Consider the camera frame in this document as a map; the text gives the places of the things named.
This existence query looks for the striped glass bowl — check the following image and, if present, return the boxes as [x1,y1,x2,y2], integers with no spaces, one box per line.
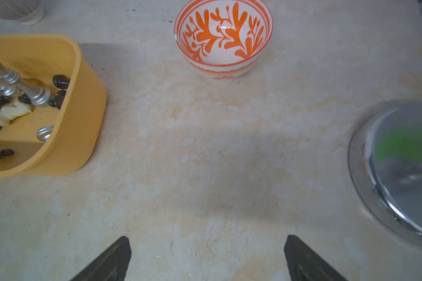
[0,0,46,26]

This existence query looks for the metal cup tree stand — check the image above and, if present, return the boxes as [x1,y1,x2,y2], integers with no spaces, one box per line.
[348,100,422,249]

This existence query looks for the cream knight chess piece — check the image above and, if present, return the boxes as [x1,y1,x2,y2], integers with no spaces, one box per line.
[0,101,32,126]

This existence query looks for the yellow plastic storage box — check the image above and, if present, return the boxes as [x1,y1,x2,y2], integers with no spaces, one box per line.
[0,34,107,178]

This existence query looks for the silver rook chess piece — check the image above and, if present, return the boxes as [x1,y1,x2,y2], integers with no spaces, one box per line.
[36,125,54,142]

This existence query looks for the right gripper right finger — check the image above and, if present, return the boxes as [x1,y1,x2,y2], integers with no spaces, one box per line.
[284,235,347,281]

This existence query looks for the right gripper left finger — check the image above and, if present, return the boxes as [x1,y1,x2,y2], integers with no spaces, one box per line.
[72,236,132,281]

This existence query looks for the orange patterned bowl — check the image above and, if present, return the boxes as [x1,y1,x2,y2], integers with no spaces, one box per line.
[173,0,274,79]

